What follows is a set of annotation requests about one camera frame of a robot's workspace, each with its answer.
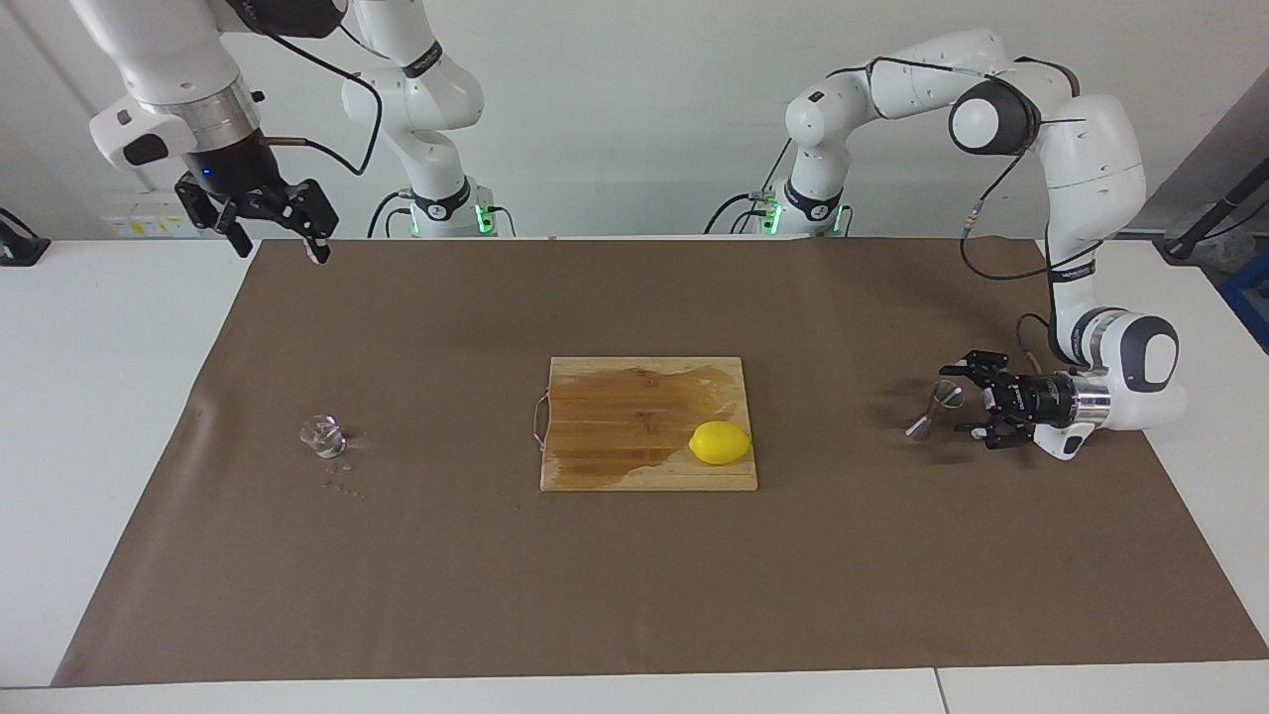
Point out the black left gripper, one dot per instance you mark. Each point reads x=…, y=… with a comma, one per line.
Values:
x=1041, y=399

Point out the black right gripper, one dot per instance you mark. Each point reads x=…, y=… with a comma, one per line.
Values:
x=236, y=169

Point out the steel double jigger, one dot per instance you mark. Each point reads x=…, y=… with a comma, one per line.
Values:
x=947, y=395

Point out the small clear glass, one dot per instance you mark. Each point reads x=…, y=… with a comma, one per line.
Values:
x=322, y=436

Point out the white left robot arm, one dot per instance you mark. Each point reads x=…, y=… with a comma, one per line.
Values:
x=1091, y=169

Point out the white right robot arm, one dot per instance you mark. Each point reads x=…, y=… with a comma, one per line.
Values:
x=149, y=40

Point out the white box with yellow labels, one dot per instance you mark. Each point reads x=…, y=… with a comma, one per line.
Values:
x=149, y=226

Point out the black table clamp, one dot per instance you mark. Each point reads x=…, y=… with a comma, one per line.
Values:
x=20, y=248

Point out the black stand pole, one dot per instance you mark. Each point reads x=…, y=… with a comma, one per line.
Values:
x=1205, y=223

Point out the blue crate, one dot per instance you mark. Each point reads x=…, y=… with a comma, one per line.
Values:
x=1251, y=297

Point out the yellow lemon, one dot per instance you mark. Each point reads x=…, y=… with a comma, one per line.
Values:
x=719, y=442

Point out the wooden cutting board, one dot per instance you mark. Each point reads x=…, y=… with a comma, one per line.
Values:
x=615, y=436

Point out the brown paper table mat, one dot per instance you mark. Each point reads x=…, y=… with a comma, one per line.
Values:
x=595, y=575

